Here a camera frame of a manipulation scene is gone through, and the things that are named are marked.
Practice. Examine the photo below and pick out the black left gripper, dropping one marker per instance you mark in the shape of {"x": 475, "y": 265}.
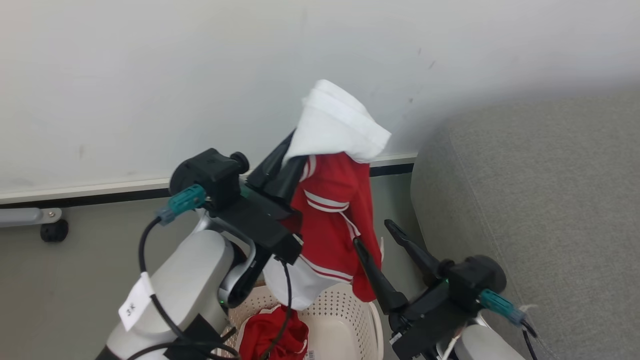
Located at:
{"x": 260, "y": 225}

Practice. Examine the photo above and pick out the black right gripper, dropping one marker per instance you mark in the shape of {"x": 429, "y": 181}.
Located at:
{"x": 430, "y": 315}

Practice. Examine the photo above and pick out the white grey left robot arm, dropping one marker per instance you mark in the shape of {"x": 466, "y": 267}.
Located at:
{"x": 185, "y": 280}

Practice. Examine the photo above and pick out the white black skirting board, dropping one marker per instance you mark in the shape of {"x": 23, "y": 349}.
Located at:
{"x": 100, "y": 192}

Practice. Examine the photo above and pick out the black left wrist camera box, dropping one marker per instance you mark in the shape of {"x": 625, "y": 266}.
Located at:
{"x": 207, "y": 175}

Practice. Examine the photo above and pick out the plain red garment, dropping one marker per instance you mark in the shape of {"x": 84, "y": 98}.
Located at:
{"x": 272, "y": 335}

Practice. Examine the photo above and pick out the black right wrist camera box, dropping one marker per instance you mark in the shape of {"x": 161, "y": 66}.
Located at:
{"x": 480, "y": 277}

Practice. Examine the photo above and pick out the grey fabric sofa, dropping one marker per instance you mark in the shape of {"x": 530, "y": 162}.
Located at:
{"x": 540, "y": 210}

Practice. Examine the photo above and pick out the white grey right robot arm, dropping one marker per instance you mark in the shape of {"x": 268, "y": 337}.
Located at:
{"x": 482, "y": 347}

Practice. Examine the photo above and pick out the printed basket sticker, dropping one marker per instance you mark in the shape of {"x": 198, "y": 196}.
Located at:
{"x": 310, "y": 355}

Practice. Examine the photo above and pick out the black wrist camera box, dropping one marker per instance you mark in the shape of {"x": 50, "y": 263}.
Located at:
{"x": 480, "y": 277}
{"x": 207, "y": 175}

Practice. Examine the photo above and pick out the red white striped hooded garment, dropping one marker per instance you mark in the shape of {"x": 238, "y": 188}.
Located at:
{"x": 332, "y": 200}

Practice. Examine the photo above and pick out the cream perforated laundry basket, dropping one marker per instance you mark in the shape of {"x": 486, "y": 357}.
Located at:
{"x": 345, "y": 325}

